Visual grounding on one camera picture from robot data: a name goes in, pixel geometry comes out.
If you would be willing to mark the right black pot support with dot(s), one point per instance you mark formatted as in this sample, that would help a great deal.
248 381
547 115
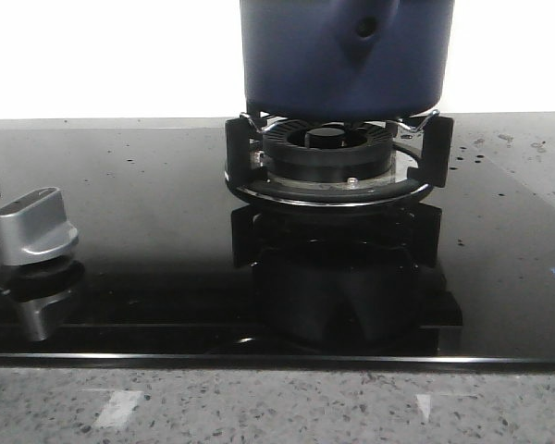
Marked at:
421 152

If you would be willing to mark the dark blue cooking pot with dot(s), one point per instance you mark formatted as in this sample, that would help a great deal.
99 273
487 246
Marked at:
344 60

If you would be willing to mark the right black gas burner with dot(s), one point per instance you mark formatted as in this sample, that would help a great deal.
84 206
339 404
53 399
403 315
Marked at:
300 154

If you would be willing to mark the black glass gas stove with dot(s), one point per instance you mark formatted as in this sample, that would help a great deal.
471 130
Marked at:
172 271

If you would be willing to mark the silver stove knob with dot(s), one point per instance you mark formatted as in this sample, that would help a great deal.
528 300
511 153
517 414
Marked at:
35 228

